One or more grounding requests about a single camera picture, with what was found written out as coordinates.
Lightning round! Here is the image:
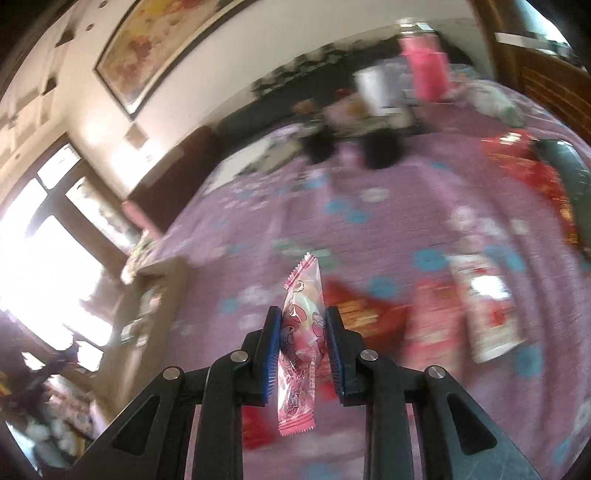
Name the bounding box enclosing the pink cartoon candy packet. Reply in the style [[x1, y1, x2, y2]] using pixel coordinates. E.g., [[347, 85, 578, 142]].
[[277, 252, 325, 437]]

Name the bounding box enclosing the cardboard tray box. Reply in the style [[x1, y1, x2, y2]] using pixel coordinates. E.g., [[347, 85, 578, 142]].
[[90, 257, 191, 437]]

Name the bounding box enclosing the purple floral tablecloth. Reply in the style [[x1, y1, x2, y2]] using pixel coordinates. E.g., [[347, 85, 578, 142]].
[[142, 105, 590, 479]]

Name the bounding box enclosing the maroon armchair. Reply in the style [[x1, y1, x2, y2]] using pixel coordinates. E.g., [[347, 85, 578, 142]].
[[121, 126, 222, 238]]

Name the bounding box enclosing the black smartphone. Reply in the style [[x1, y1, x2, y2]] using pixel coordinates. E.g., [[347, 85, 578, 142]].
[[536, 139, 590, 247]]

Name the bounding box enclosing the red foil bag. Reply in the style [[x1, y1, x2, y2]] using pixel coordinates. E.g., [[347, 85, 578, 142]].
[[480, 129, 584, 250]]

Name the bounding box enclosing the black jar with cork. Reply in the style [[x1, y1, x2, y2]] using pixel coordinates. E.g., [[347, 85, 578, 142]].
[[359, 115, 406, 170]]

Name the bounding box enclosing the white cup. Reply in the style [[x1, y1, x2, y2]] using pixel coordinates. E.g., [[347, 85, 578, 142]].
[[353, 65, 403, 116]]

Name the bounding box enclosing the pink water bottle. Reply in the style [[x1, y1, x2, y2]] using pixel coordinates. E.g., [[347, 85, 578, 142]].
[[399, 18, 451, 102]]

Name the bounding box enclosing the black sofa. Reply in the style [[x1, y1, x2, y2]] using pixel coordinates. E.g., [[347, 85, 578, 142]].
[[216, 36, 417, 139]]

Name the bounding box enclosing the framed wall painting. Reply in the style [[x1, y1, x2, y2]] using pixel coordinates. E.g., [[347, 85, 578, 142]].
[[94, 0, 252, 120]]

